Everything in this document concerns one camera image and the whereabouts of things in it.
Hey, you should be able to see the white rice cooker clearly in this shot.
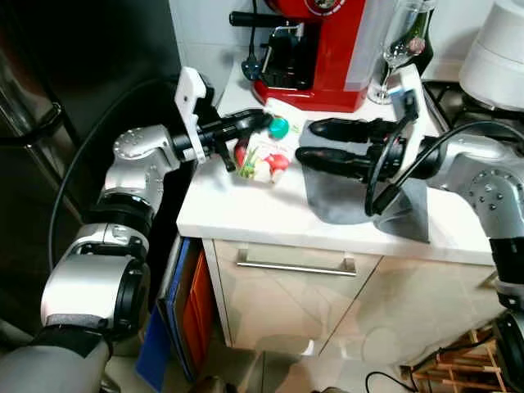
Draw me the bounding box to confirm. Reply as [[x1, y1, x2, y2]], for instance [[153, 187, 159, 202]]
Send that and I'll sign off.
[[458, 0, 524, 112]]

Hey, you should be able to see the gas stove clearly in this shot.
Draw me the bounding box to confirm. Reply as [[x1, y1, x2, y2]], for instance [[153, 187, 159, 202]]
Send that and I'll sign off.
[[422, 78, 524, 144]]

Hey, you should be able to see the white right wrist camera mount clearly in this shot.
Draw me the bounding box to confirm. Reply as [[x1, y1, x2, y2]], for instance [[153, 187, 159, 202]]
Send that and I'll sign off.
[[391, 65, 425, 138]]

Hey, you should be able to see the white carton teal cap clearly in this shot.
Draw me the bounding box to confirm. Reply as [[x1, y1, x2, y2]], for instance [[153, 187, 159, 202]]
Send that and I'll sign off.
[[233, 98, 300, 186]]

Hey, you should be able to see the blue and orange board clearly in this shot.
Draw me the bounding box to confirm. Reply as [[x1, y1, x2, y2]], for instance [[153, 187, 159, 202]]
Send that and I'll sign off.
[[135, 236, 215, 392]]

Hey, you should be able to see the grey cloth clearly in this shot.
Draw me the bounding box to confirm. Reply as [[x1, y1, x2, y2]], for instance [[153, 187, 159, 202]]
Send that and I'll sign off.
[[295, 123, 431, 244]]

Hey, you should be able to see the clear wine glass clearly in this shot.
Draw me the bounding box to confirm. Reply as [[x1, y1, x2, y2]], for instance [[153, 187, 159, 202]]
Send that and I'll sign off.
[[368, 0, 428, 106]]

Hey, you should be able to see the wooden slat rack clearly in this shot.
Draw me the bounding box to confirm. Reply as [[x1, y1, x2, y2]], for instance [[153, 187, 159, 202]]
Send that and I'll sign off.
[[409, 323, 508, 393]]

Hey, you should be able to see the metal drawer handle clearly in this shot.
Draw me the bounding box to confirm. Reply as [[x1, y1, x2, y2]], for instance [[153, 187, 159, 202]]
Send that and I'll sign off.
[[236, 249, 358, 278]]

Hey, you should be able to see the red coffee machine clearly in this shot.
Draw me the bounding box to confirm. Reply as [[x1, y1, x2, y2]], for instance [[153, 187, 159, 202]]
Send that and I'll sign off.
[[229, 0, 390, 114]]

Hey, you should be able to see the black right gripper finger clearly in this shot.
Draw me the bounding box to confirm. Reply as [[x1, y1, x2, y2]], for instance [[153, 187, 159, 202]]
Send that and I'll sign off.
[[295, 146, 379, 183], [309, 117, 386, 142]]

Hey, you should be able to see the tall dark refrigerator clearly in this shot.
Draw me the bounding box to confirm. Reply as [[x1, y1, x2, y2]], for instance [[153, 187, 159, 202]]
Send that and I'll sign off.
[[0, 0, 183, 337]]

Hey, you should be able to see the dark green labelled bottle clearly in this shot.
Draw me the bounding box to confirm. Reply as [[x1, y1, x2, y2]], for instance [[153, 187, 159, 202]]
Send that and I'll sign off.
[[407, 0, 436, 80]]

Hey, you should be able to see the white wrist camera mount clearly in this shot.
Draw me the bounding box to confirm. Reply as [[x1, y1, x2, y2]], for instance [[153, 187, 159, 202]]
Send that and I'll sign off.
[[391, 65, 425, 138], [174, 67, 218, 165]]

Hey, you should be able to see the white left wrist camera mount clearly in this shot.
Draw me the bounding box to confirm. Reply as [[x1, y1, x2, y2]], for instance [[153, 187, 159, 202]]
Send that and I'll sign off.
[[174, 67, 218, 165]]

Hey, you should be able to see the white counter with drawers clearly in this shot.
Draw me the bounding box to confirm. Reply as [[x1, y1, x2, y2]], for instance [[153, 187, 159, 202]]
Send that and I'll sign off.
[[176, 57, 524, 355]]

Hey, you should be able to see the black coffee machine cord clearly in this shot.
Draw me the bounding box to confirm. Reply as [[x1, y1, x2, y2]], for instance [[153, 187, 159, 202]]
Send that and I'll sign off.
[[242, 0, 264, 80]]

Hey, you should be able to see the thin black power cord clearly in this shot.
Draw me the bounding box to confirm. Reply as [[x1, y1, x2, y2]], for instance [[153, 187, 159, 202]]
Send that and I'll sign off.
[[364, 370, 420, 393]]

